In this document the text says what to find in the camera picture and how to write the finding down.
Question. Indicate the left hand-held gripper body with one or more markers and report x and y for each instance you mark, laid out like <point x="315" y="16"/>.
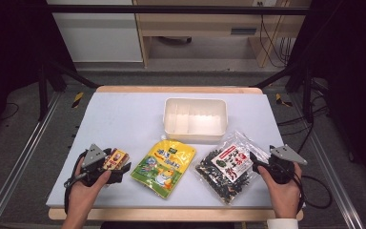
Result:
<point x="92" y="156"/>

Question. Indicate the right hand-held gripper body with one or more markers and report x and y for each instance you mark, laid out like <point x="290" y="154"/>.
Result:
<point x="282" y="165"/>

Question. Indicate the small yellow and red box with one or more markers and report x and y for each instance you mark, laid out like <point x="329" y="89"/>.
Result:
<point x="116" y="159"/>

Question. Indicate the clear bag of dried seaweed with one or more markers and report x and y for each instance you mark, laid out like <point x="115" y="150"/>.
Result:
<point x="228" y="165"/>

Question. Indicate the yellow spout pouch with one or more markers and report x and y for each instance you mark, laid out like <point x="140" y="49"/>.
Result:
<point x="162" y="168"/>

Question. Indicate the white plastic container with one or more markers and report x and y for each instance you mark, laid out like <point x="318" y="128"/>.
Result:
<point x="195" y="122"/>

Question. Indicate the person's right hand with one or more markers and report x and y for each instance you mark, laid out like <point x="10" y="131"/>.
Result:
<point x="284" y="198"/>

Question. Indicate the person's left hand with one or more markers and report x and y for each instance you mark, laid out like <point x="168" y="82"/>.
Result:
<point x="81" y="197"/>

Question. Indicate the black metal stand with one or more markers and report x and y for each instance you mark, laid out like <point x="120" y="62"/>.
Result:
<point x="307" y="95"/>
<point x="43" y="92"/>

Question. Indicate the black curtain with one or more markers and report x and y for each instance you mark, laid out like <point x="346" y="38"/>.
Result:
<point x="9" y="47"/>
<point x="352" y="79"/>

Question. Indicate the white cabinet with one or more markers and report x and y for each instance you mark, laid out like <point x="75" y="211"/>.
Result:
<point x="98" y="35"/>

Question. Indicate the light wooden desk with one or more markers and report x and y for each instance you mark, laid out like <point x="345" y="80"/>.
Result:
<point x="200" y="24"/>

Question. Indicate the black metal crossbar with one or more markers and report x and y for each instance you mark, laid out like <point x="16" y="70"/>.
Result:
<point x="171" y="10"/>

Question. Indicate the aluminium floor rail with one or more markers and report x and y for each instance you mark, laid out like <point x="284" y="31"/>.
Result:
<point x="330" y="165"/>
<point x="22" y="152"/>

